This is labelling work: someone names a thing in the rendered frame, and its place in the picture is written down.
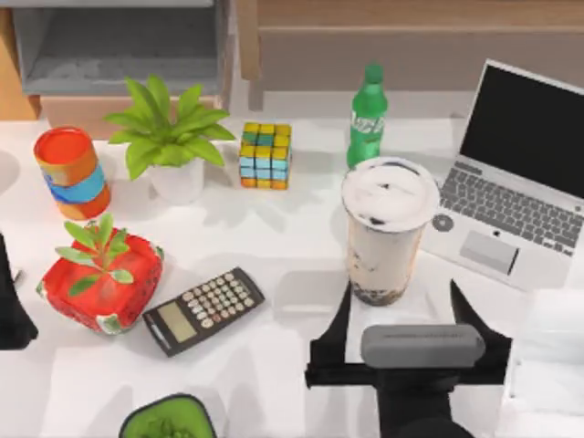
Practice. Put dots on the black calculator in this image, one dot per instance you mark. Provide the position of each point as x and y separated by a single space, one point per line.
205 310

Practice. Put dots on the silver laptop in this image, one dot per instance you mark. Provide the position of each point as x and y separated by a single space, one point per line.
511 205

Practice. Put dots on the pale grey rounded box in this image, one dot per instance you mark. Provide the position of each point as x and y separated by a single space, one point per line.
422 344

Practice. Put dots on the wooden cupboard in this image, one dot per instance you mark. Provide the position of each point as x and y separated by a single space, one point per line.
16 82

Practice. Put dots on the grey pierced drawer inside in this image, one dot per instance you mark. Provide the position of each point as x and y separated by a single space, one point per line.
114 41

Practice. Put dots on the pale wooden shelf unit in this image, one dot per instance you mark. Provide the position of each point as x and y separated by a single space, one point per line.
410 45

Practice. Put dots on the colourful puzzle cube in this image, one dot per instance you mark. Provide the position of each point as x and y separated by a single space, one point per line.
267 157

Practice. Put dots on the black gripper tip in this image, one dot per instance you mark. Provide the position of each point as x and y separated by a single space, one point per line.
13 315

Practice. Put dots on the orange and blue can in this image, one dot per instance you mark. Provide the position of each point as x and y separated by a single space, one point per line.
75 182

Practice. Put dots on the small plant in red pot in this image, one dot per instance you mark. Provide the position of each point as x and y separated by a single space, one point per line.
114 292

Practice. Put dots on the milk tea cup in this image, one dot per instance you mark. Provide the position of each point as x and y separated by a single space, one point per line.
383 246

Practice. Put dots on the green plant in white pot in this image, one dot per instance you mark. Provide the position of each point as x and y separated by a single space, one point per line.
178 178

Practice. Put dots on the green bottle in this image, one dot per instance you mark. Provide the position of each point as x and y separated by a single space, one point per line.
367 123

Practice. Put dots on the pale wooden drawer front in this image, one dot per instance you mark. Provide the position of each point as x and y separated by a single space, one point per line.
82 111

